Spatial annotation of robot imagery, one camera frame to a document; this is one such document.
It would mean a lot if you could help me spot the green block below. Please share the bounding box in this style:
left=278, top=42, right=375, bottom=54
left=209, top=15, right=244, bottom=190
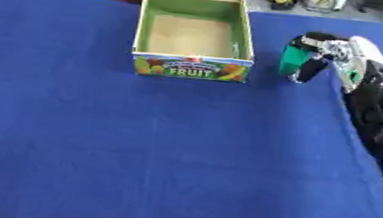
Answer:
left=277, top=43, right=314, bottom=79

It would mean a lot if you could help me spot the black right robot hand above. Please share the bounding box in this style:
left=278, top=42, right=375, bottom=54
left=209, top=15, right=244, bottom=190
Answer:
left=284, top=28, right=357, bottom=89

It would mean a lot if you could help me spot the cardboard box with green inside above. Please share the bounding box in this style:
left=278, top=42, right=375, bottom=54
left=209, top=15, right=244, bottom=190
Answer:
left=128, top=0, right=262, bottom=87

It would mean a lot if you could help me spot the clear plastic bag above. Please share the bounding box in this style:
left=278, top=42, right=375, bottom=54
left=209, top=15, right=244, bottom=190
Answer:
left=300, top=0, right=350, bottom=14

